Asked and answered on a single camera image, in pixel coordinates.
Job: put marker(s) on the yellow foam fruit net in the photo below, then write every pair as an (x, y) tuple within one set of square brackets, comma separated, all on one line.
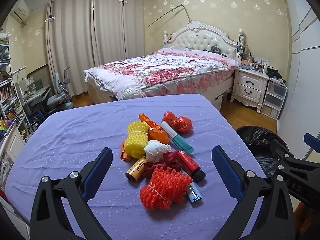
[(136, 140)]

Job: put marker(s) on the cluster of bottles and cosmetics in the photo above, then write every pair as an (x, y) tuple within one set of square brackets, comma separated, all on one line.
[(252, 65)]

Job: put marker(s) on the white plastic bag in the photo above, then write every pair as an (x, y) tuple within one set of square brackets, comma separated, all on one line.
[(155, 150)]

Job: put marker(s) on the small orange plastic bag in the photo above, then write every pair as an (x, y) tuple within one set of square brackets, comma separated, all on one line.
[(124, 152)]

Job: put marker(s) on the black bag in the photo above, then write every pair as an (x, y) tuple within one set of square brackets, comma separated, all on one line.
[(273, 74)]

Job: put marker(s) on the blue and white tube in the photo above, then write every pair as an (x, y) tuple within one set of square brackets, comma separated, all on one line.
[(193, 192)]

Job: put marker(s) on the thin metal pole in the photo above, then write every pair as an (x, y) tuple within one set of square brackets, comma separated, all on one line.
[(167, 15)]

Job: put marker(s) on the clear plastic drawer unit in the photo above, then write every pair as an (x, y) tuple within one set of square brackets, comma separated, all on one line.
[(275, 92)]

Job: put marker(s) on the red plastic bag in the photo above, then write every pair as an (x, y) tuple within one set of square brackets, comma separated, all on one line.
[(180, 123)]

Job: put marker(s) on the white and teal box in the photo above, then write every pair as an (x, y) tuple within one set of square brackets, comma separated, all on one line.
[(175, 137)]

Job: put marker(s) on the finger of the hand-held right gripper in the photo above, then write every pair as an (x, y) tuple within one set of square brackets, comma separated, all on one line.
[(281, 151), (313, 143)]

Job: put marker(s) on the bin with black bag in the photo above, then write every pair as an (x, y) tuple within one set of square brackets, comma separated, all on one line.
[(257, 140)]

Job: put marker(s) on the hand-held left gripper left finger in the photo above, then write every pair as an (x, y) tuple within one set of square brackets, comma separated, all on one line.
[(96, 173)]

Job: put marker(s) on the white wardrobe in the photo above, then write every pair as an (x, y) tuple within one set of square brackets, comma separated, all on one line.
[(305, 67)]

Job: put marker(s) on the floral bedspread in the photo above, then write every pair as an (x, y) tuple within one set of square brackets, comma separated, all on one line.
[(162, 65)]

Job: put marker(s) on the white air conditioner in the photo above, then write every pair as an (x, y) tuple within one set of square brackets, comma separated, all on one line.
[(21, 11)]

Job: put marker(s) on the white nightstand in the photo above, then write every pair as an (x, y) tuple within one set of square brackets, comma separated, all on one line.
[(250, 82)]

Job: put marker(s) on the white storage box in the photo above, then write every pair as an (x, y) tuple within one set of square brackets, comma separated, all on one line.
[(220, 102)]

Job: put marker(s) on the black and gold tube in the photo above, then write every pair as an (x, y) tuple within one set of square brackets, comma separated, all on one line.
[(136, 170)]

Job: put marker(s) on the bookshelf with books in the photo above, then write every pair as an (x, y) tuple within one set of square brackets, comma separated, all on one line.
[(7, 92)]

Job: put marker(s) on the white wall socket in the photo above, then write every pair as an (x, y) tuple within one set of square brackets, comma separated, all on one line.
[(263, 60)]

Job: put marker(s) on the white bed with tufted headboard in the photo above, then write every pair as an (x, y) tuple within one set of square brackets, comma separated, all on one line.
[(200, 38)]

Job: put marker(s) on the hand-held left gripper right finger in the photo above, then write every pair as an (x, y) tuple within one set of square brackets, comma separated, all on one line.
[(226, 172)]

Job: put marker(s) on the grey desk chair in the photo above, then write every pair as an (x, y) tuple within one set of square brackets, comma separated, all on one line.
[(58, 100)]

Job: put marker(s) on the orange-red foam fruit net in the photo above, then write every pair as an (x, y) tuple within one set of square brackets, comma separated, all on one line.
[(165, 187)]

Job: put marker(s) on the red bottle with black cap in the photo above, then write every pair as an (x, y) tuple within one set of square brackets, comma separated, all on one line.
[(187, 161)]

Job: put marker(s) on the grey study desk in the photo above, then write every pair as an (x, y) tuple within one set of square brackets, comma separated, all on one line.
[(37, 95)]

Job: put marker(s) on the beige curtain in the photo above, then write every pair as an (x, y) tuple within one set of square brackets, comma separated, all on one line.
[(70, 42), (117, 27)]

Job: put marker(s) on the blue stool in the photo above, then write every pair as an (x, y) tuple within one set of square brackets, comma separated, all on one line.
[(34, 120)]

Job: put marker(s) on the dark cloth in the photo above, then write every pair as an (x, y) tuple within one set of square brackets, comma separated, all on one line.
[(216, 49)]

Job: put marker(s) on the large orange plastic bag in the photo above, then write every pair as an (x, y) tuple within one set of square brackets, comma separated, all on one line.
[(157, 135)]

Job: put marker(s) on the dark red bag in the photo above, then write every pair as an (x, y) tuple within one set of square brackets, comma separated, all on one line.
[(151, 168)]

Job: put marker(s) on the purple tablecloth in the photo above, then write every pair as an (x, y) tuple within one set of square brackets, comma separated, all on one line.
[(75, 135)]

